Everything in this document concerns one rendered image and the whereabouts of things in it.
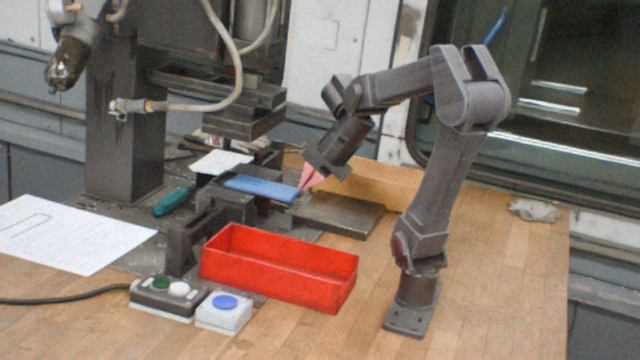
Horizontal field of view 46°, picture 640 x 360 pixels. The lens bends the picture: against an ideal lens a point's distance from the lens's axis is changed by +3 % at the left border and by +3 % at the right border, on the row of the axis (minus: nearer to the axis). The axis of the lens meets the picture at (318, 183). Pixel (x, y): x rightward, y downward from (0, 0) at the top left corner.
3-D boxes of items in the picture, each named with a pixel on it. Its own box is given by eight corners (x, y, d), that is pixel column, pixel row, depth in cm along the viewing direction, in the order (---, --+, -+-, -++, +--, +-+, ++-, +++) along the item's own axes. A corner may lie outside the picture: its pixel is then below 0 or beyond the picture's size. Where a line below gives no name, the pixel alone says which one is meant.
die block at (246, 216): (241, 243, 142) (245, 208, 139) (194, 231, 144) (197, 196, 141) (279, 208, 160) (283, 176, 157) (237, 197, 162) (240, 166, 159)
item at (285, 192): (297, 203, 141) (299, 189, 140) (224, 185, 145) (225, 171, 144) (309, 192, 147) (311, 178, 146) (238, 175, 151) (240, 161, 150)
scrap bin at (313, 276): (335, 316, 121) (340, 284, 119) (198, 278, 128) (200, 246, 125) (355, 284, 132) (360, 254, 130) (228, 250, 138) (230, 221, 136)
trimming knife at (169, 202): (149, 216, 148) (163, 218, 147) (149, 205, 147) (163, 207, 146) (190, 188, 164) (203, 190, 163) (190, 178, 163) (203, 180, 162)
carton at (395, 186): (414, 221, 164) (420, 188, 161) (308, 195, 171) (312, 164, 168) (425, 202, 176) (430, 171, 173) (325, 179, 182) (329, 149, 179)
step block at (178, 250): (179, 279, 126) (182, 231, 123) (164, 274, 127) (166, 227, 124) (197, 263, 132) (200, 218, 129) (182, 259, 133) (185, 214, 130)
